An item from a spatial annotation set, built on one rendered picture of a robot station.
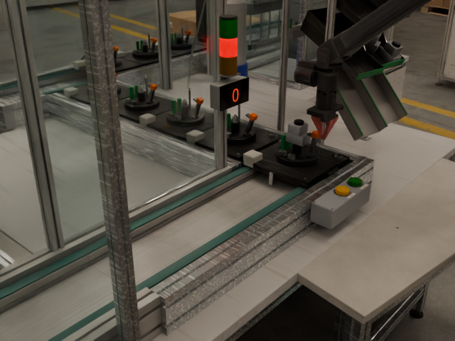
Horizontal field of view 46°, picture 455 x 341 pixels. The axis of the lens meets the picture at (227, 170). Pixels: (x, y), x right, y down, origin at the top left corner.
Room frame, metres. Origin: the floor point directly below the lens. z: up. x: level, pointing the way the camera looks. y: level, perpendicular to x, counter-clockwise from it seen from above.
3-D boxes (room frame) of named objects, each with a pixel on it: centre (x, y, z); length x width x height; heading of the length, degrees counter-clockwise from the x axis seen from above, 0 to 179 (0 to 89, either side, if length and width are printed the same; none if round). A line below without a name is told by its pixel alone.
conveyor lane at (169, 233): (1.31, 0.00, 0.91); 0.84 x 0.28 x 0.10; 138
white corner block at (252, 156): (1.51, -0.08, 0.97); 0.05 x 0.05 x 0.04; 48
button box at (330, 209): (1.31, -0.32, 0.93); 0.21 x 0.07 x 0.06; 138
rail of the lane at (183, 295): (1.21, -0.15, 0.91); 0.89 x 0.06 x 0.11; 138
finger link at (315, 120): (1.47, -0.29, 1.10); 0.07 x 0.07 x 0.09; 49
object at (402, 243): (1.48, -0.43, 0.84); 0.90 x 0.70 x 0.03; 130
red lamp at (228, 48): (1.46, 0.00, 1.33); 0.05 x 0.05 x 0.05
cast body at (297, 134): (1.53, -0.21, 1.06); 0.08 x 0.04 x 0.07; 48
